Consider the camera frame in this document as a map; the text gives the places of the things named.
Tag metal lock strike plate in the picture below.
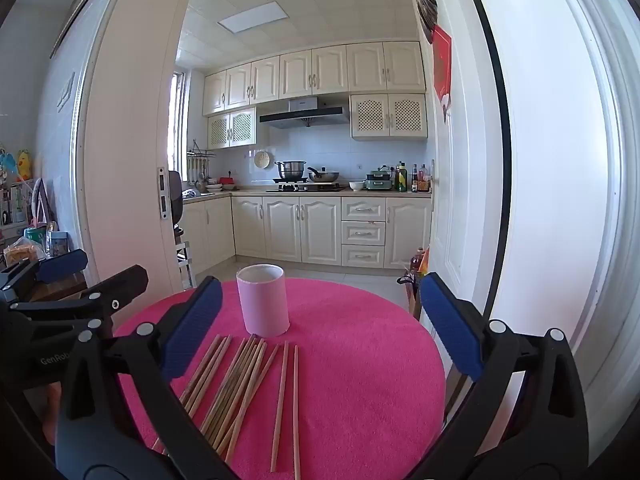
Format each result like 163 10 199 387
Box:
157 166 169 221

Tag black range hood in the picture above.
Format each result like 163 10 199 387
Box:
259 96 350 128

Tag hanging kitchen utensil rack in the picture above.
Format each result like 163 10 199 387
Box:
186 139 217 183

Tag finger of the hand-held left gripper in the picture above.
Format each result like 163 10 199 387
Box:
10 265 150 340
0 249 89 306

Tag pile of wooden chopsticks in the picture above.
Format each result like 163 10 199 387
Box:
150 334 302 480

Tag blue lidded jar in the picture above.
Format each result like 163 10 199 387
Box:
46 230 69 257

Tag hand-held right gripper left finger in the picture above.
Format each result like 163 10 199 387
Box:
55 276 236 480

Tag black gas stove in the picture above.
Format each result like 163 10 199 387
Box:
265 180 347 193

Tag white door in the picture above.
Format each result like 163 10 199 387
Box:
411 0 512 321

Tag white ceiling light panel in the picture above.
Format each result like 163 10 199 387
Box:
218 1 290 34

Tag steel cooking pot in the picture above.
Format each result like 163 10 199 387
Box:
274 160 307 181

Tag person's left hand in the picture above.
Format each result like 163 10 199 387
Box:
42 382 64 456

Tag black chair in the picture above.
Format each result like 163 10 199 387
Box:
168 170 185 261

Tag pink round table mat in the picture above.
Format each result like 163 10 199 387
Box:
112 277 447 480

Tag row of condiment bottles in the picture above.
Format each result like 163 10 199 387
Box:
395 161 432 193

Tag cream lower kitchen cabinets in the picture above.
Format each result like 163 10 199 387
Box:
182 195 432 270

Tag hanging feather fan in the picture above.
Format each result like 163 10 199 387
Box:
411 0 439 43

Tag framed wall picture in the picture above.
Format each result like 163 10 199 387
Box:
50 0 111 58

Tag green electric cooker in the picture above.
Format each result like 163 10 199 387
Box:
366 166 396 192

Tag brown wooden cabinet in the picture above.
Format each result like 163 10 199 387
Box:
30 270 89 303

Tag cream upper kitchen cabinets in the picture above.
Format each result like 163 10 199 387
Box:
202 41 427 116

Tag pink cup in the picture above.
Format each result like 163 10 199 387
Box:
236 263 291 337

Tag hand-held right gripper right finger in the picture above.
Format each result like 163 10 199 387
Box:
405 272 591 480

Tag cream lattice door cabinet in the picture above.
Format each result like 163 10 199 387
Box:
350 93 429 141
207 106 257 150

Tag red paper door poster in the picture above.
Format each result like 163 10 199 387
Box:
431 24 453 111

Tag kitchen window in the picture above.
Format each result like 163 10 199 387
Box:
169 71 187 181

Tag cream kitchen cabinets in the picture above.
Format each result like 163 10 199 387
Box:
202 41 427 116
182 195 432 270

